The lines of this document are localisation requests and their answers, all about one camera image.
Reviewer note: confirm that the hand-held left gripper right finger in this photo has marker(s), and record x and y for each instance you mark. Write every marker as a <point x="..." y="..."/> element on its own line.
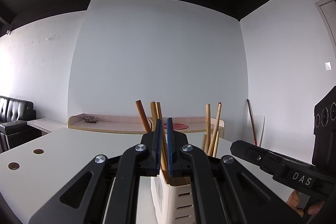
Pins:
<point x="170" y="150"/>

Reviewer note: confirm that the small bowl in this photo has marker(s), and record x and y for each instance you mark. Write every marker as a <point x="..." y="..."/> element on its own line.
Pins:
<point x="91" y="119"/>

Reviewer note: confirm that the white low table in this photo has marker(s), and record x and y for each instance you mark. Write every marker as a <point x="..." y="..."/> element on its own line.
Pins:
<point x="44" y="124"/>

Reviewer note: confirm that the cream slotted utensil holder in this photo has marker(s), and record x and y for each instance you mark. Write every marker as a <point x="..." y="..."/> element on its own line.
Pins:
<point x="170" y="203"/>

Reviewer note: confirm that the door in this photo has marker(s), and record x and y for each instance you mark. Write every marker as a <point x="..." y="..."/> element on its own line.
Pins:
<point x="329" y="24"/>

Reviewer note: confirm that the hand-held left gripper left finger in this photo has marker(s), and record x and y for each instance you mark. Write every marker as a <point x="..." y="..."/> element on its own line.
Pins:
<point x="158" y="150"/>

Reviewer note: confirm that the reddish brown chopstick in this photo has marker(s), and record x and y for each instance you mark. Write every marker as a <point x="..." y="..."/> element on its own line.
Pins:
<point x="143" y="116"/>

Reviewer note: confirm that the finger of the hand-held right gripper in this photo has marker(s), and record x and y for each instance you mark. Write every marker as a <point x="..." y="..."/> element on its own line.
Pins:
<point x="262" y="158"/>

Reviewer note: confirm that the person's right hand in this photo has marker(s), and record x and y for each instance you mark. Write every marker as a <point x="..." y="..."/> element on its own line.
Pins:
<point x="294" y="200"/>

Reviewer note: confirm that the black leather sofa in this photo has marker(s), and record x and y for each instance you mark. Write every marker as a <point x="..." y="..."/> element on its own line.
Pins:
<point x="15" y="111"/>

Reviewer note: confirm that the light wooden chopstick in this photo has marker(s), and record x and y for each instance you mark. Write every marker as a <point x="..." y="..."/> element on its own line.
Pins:
<point x="216" y="142"/>
<point x="153" y="113"/>
<point x="216" y="121"/>
<point x="208" y="124"/>

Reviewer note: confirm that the white wall switch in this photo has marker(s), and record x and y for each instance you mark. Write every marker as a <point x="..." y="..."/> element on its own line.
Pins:
<point x="327" y="66"/>

